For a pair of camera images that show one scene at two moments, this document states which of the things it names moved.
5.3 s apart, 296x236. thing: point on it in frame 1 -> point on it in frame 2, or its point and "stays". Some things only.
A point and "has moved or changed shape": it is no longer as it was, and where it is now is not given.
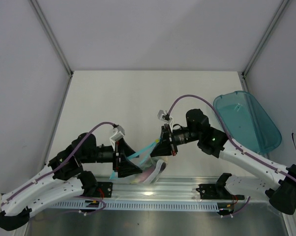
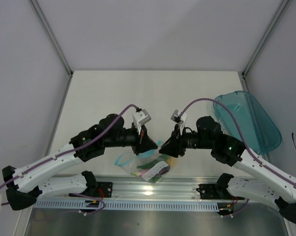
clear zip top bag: [153, 167] has moved or changed shape
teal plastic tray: [247, 122] stays
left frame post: [47, 28] stays
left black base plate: [104, 189] stays
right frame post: [266, 38] stays
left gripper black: [125, 167] -> [143, 142]
